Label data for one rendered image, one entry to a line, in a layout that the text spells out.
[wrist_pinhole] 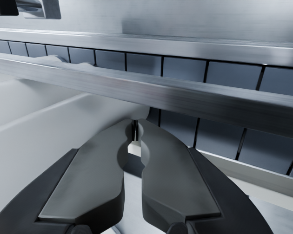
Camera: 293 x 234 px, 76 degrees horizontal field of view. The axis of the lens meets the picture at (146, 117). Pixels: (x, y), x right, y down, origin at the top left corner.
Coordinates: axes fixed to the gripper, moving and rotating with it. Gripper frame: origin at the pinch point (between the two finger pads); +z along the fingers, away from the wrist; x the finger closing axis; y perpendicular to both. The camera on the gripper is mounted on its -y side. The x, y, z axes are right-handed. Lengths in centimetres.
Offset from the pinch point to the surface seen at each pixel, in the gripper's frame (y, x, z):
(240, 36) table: -5.2, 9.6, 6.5
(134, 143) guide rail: 3.7, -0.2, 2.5
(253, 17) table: -6.8, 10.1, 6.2
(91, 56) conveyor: -3.0, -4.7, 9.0
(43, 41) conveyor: -4.0, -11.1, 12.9
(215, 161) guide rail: 3.7, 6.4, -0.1
